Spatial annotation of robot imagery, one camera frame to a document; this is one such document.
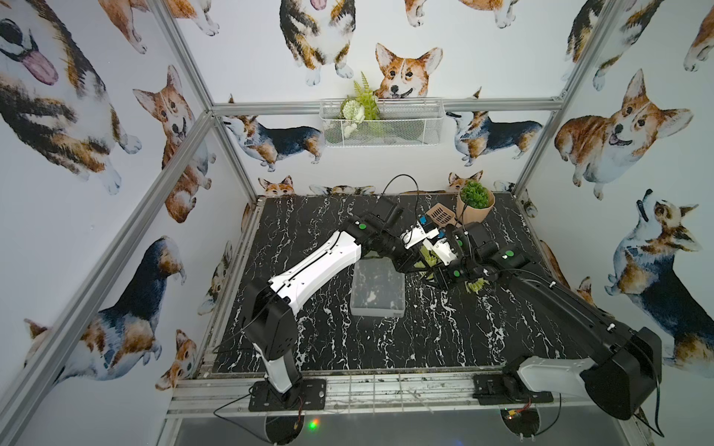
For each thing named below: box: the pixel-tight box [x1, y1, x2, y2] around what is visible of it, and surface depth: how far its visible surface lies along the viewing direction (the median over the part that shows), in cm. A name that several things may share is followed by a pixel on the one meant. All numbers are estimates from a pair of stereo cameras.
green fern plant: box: [340, 71, 382, 139], surface depth 84 cm
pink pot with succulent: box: [456, 179, 496, 224], surface depth 105 cm
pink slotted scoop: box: [425, 202, 463, 228], surface depth 116 cm
